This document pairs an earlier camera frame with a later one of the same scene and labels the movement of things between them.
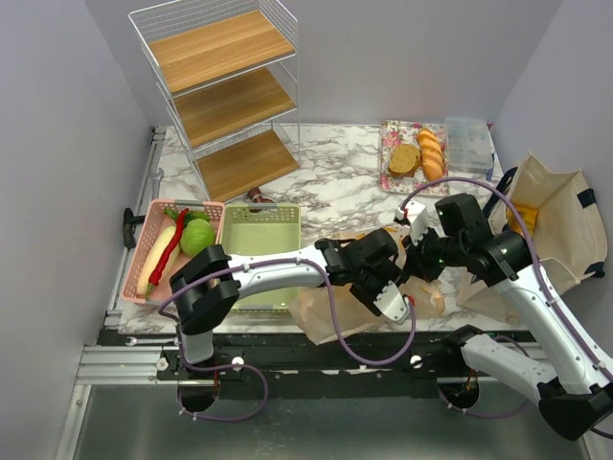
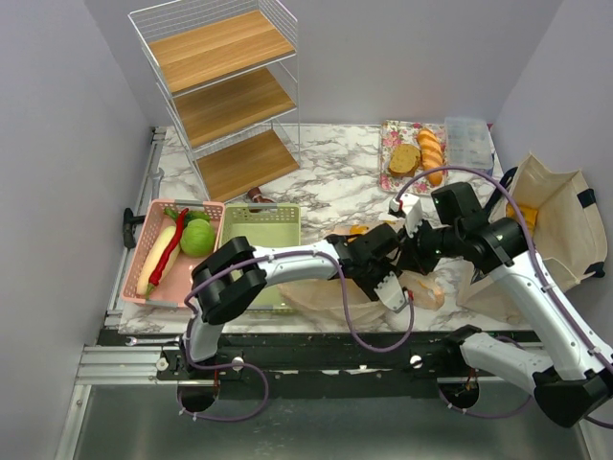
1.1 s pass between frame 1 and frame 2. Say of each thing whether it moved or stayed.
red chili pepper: stayed
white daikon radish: stayed
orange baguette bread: stayed
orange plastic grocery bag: moved
